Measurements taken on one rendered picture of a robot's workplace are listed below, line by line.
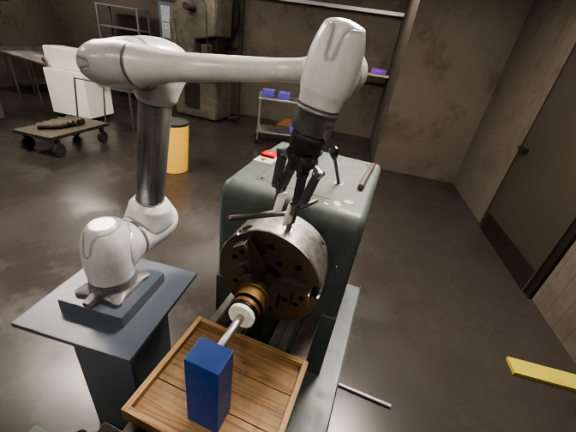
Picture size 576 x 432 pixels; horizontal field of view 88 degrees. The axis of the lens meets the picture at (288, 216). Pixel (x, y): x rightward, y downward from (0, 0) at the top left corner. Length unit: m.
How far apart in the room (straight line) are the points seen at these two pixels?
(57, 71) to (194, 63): 5.90
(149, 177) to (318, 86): 0.73
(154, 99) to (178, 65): 0.27
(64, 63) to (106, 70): 5.75
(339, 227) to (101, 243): 0.76
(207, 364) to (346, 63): 0.62
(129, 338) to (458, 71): 5.08
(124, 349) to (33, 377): 1.07
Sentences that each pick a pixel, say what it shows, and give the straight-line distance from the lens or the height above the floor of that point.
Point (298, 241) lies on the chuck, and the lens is 0.79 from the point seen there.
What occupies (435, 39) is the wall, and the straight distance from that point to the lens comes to 5.28.
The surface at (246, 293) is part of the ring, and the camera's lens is 0.78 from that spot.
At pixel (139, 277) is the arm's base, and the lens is 1.30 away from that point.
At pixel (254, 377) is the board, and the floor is 0.89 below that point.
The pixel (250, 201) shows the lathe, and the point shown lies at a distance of 0.97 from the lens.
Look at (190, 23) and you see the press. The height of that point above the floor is 1.73.
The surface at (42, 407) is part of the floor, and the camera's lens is 2.09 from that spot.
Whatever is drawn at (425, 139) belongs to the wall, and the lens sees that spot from 5.44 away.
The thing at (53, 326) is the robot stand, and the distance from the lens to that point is 1.33.
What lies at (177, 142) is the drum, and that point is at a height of 0.42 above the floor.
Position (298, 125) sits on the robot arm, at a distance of 0.64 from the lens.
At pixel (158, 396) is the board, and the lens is 0.91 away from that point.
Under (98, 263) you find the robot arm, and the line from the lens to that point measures 1.17.
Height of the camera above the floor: 1.67
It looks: 30 degrees down
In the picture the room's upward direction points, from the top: 9 degrees clockwise
